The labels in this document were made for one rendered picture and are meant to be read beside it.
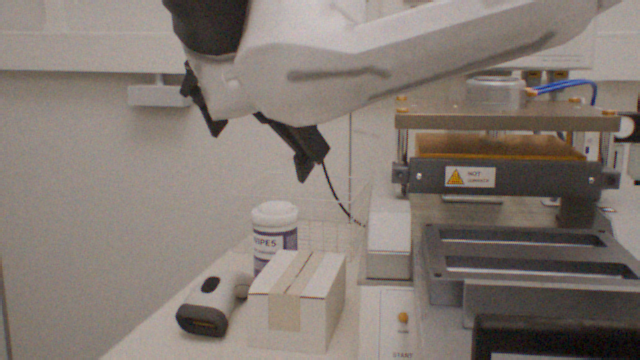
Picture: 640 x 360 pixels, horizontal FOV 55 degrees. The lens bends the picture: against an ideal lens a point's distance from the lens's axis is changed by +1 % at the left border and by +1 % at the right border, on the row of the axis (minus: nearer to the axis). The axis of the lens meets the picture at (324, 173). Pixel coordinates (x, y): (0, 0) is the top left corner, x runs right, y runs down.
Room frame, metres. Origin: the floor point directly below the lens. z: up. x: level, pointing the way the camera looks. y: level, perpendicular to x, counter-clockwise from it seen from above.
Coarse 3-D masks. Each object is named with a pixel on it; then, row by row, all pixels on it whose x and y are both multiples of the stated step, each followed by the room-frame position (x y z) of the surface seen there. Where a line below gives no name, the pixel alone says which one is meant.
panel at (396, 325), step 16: (384, 288) 0.66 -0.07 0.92; (400, 288) 0.66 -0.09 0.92; (384, 304) 0.65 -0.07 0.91; (400, 304) 0.65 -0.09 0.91; (384, 320) 0.64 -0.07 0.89; (400, 320) 0.64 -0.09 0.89; (384, 336) 0.63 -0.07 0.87; (400, 336) 0.63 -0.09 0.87; (416, 336) 0.63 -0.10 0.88; (384, 352) 0.63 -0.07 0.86; (400, 352) 0.63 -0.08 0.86; (416, 352) 0.62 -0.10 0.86
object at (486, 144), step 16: (416, 144) 0.87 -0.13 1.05; (432, 144) 0.83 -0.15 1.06; (448, 144) 0.83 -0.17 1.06; (464, 144) 0.83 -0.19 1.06; (480, 144) 0.83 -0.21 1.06; (496, 144) 0.82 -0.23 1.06; (512, 144) 0.83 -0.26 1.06; (528, 144) 0.83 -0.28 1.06; (544, 144) 0.83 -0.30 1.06; (560, 144) 0.83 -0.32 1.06
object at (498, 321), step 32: (480, 320) 0.40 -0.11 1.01; (512, 320) 0.40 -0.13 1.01; (544, 320) 0.40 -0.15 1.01; (576, 320) 0.40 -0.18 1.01; (608, 320) 0.40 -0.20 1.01; (480, 352) 0.40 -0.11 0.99; (512, 352) 0.39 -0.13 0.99; (544, 352) 0.39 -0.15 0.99; (576, 352) 0.39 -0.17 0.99; (608, 352) 0.39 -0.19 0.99
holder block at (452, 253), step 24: (432, 240) 0.61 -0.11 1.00; (456, 240) 0.65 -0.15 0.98; (480, 240) 0.65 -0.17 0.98; (504, 240) 0.65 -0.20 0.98; (528, 240) 0.64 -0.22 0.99; (552, 240) 0.64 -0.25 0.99; (576, 240) 0.64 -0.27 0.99; (600, 240) 0.62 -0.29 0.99; (432, 264) 0.54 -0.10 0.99; (456, 264) 0.57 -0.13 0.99; (480, 264) 0.57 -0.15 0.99; (504, 264) 0.56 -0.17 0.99; (528, 264) 0.56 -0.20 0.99; (552, 264) 0.56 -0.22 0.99; (576, 264) 0.56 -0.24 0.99; (600, 264) 0.55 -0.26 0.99; (624, 264) 0.55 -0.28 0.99; (432, 288) 0.51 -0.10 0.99; (456, 288) 0.51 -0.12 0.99
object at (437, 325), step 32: (416, 256) 0.63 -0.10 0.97; (416, 288) 0.56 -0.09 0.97; (480, 288) 0.46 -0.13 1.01; (512, 288) 0.46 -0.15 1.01; (544, 288) 0.46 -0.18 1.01; (576, 288) 0.46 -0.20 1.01; (608, 288) 0.46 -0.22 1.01; (416, 320) 0.53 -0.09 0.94; (448, 320) 0.48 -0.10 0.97; (448, 352) 0.43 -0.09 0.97
